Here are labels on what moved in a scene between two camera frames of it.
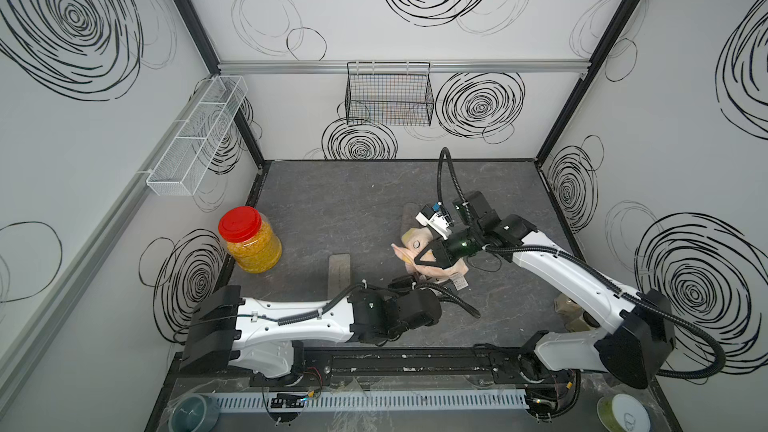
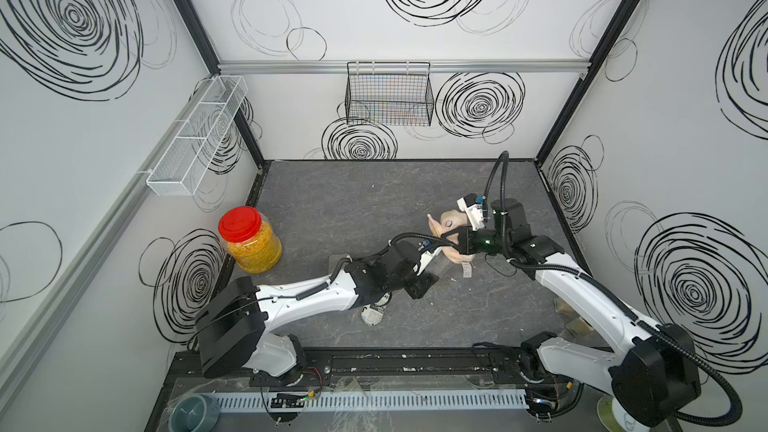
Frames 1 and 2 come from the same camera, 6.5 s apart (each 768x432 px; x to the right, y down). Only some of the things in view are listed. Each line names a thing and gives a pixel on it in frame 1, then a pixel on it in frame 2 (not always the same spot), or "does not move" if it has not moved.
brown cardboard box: [565, 305] does not move
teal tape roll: [193, 412] does not move
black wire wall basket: [389, 93] does not move
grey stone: [409, 221] to [445, 269]
